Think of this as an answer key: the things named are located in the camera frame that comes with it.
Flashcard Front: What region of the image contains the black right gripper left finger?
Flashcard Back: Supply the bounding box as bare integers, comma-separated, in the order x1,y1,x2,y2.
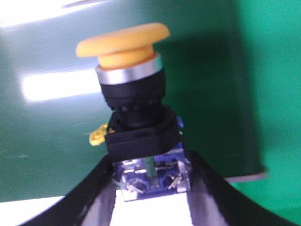
21,155,116,226

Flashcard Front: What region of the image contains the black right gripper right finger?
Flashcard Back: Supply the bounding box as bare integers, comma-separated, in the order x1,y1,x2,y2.
187,151,294,226

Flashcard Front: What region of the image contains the yellow mushroom push button switch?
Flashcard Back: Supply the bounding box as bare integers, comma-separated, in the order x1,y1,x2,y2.
76,23,190,201

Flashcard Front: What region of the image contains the green conveyor belt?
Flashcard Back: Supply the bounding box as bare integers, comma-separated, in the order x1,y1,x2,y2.
0,0,301,206

